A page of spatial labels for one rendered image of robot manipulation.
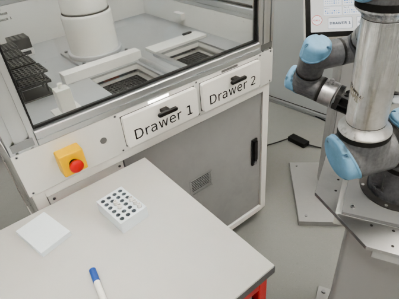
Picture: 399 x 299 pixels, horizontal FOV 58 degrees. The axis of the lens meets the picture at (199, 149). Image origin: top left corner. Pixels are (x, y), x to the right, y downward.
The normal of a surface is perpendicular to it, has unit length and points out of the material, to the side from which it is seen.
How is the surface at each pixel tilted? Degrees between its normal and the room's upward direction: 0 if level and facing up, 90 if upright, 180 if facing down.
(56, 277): 0
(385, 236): 0
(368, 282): 90
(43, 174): 90
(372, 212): 4
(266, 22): 90
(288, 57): 90
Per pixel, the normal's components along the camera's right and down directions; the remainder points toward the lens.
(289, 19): -0.71, 0.46
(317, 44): -0.04, -0.54
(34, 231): -0.08, -0.81
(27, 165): 0.62, 0.42
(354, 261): -0.42, 0.56
